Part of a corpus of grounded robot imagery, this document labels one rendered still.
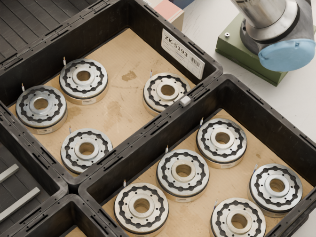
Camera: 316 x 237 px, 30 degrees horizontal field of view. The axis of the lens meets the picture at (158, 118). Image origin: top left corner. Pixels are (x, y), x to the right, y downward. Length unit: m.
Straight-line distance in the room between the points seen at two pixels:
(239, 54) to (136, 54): 0.29
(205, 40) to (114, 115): 0.42
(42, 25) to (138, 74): 0.26
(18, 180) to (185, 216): 0.33
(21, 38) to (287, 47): 0.59
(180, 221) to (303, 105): 0.50
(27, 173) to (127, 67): 0.33
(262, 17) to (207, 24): 0.42
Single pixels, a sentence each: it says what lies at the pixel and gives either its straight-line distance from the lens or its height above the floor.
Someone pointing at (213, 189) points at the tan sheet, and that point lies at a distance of 1.17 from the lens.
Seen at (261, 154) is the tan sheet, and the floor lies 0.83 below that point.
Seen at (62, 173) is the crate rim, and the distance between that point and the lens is 1.07.
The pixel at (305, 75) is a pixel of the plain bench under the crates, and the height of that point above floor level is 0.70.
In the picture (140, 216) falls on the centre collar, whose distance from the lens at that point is 1.09.
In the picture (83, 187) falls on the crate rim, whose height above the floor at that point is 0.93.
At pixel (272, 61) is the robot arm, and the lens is 1.27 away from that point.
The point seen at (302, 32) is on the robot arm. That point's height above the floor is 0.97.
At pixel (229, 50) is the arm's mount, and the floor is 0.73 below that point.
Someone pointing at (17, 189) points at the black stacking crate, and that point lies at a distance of 1.18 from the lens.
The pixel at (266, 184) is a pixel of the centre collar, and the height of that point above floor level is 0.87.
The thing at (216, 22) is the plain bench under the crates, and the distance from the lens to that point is 1.60.
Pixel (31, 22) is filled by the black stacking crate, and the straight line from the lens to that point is 1.41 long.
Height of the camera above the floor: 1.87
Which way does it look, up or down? 57 degrees down
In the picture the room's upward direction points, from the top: 6 degrees clockwise
